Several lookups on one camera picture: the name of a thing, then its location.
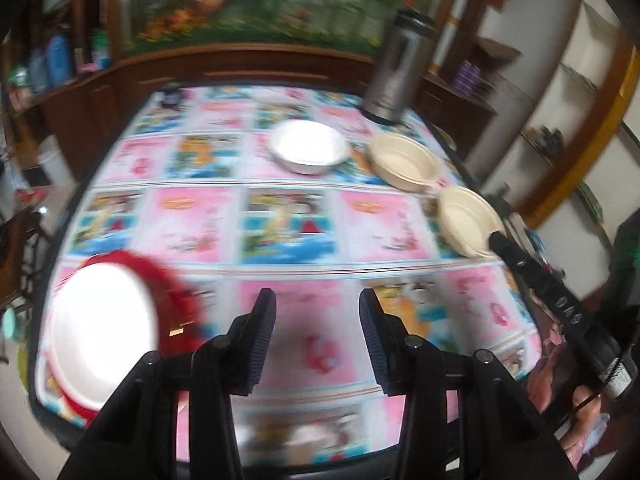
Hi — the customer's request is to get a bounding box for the flower painted glass panel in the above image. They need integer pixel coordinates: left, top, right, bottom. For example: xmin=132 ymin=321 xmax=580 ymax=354
xmin=120 ymin=0 xmax=453 ymax=57

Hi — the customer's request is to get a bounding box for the large red scalloped plate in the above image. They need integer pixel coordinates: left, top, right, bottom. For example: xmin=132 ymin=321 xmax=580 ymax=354
xmin=44 ymin=250 xmax=202 ymax=423

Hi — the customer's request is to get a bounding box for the small black device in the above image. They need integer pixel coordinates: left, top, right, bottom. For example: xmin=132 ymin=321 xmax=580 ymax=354
xmin=159 ymin=84 xmax=184 ymax=109

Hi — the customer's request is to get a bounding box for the fruit print tablecloth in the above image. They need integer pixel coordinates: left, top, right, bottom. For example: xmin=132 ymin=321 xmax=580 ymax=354
xmin=29 ymin=84 xmax=547 ymax=467

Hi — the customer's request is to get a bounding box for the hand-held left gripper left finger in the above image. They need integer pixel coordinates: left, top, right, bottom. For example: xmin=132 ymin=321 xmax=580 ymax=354
xmin=57 ymin=287 xmax=278 ymax=480

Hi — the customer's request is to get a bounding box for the blue water bottle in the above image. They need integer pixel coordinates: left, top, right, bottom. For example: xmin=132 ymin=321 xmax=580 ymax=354
xmin=26 ymin=49 xmax=49 ymax=95

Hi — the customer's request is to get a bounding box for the steel thermos jug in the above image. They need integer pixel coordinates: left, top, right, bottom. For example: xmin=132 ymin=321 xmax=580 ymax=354
xmin=361 ymin=7 xmax=437 ymax=125

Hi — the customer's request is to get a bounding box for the small white bowl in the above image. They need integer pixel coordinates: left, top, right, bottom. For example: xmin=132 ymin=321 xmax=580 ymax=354
xmin=269 ymin=119 xmax=351 ymax=176

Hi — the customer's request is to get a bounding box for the curved wooden glass shelf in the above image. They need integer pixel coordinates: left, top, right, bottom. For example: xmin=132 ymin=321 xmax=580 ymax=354
xmin=475 ymin=5 xmax=640 ymax=233

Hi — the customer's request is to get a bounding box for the green bottle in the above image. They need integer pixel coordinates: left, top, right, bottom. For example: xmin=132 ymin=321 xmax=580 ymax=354
xmin=92 ymin=29 xmax=113 ymax=71

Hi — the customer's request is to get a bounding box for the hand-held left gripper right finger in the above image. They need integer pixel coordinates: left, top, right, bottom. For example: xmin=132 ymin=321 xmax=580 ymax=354
xmin=359 ymin=288 xmax=576 ymax=480

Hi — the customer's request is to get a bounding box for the purple bottle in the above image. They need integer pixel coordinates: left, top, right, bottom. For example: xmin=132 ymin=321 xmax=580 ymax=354
xmin=467 ymin=61 xmax=485 ymax=98

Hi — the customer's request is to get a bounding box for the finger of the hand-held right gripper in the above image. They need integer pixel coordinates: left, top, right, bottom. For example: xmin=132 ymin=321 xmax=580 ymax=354
xmin=489 ymin=230 xmax=597 ymax=342

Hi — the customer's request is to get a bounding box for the white bucket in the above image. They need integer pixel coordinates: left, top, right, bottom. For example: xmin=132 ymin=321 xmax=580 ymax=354
xmin=36 ymin=134 xmax=69 ymax=187

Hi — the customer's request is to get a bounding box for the large white bowl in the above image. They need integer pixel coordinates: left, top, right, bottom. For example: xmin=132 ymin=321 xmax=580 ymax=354
xmin=50 ymin=261 xmax=162 ymax=411

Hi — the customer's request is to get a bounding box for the teal plastic stool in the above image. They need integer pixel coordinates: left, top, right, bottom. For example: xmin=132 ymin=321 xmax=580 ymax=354
xmin=0 ymin=307 xmax=20 ymax=342

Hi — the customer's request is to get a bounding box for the blue thermos jug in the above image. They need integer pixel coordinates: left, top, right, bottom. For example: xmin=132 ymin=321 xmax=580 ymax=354
xmin=44 ymin=34 xmax=72 ymax=87

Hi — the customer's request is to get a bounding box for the cream disposable bowl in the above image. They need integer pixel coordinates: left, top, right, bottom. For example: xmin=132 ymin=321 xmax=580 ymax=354
xmin=368 ymin=132 xmax=446 ymax=192
xmin=438 ymin=185 xmax=507 ymax=259

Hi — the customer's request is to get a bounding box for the person's right hand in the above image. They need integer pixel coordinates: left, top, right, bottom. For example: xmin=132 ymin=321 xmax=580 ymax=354
xmin=529 ymin=345 xmax=604 ymax=476

